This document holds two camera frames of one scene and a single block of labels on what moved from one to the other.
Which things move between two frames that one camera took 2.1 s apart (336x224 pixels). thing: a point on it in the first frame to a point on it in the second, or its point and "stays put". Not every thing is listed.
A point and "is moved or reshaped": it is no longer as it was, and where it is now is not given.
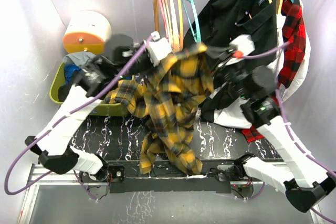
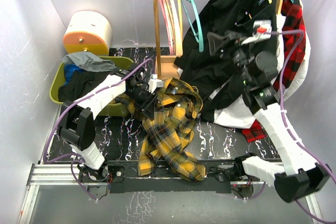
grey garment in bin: [80, 58] stays put
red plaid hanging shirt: [293, 50] stays put
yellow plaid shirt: [167, 97] is moved or reshaped
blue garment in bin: [69, 69] stays put
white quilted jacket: [236, 114] stays put
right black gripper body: [231, 73] to [239, 53]
